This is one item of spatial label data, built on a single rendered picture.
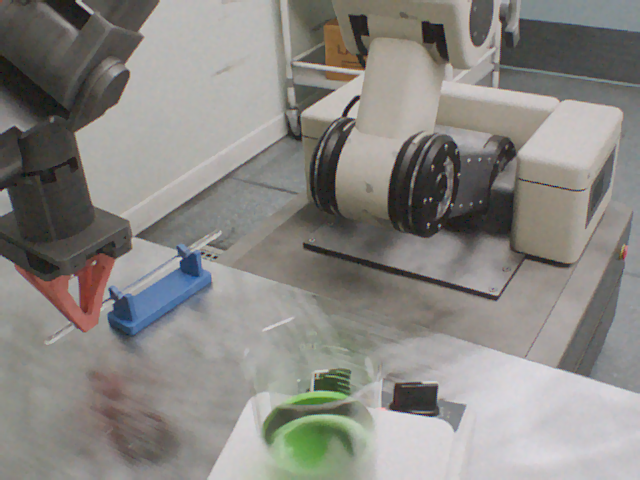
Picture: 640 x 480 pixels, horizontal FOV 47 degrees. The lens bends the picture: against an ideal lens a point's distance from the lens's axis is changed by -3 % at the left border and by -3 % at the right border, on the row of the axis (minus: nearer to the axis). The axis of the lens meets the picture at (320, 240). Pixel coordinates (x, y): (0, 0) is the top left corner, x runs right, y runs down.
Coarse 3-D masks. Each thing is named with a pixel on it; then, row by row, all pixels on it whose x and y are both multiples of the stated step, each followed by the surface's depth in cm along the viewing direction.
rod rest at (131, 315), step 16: (192, 256) 68; (176, 272) 70; (192, 272) 69; (208, 272) 69; (112, 288) 63; (160, 288) 67; (176, 288) 67; (192, 288) 68; (128, 304) 62; (144, 304) 65; (160, 304) 65; (176, 304) 67; (112, 320) 64; (128, 320) 64; (144, 320) 64
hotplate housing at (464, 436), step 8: (464, 416) 47; (472, 416) 49; (464, 424) 46; (472, 424) 47; (456, 432) 43; (464, 432) 45; (472, 432) 48; (456, 440) 42; (464, 440) 43; (472, 440) 49; (456, 448) 42; (464, 448) 42; (456, 456) 41; (464, 456) 42; (456, 464) 41; (464, 464) 43; (448, 472) 40; (456, 472) 40; (464, 472) 44
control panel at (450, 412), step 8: (384, 392) 51; (384, 400) 49; (392, 400) 49; (440, 400) 50; (440, 408) 48; (448, 408) 48; (456, 408) 49; (464, 408) 49; (440, 416) 46; (448, 416) 46; (456, 416) 47; (456, 424) 45
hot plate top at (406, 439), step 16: (240, 416) 42; (384, 416) 41; (400, 416) 41; (416, 416) 41; (240, 432) 41; (384, 432) 40; (400, 432) 40; (416, 432) 40; (432, 432) 40; (448, 432) 40; (224, 448) 40; (240, 448) 40; (256, 448) 40; (384, 448) 39; (400, 448) 39; (416, 448) 39; (432, 448) 39; (448, 448) 39; (224, 464) 39; (240, 464) 39; (256, 464) 39; (384, 464) 38; (400, 464) 38; (416, 464) 38; (432, 464) 38; (448, 464) 38
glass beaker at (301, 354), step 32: (288, 320) 36; (320, 320) 37; (256, 352) 35; (288, 352) 37; (320, 352) 37; (352, 352) 37; (384, 352) 34; (256, 384) 36; (288, 384) 38; (320, 384) 39; (352, 384) 38; (256, 416) 34; (288, 416) 32; (320, 416) 32; (352, 416) 32; (288, 448) 33; (320, 448) 33; (352, 448) 33
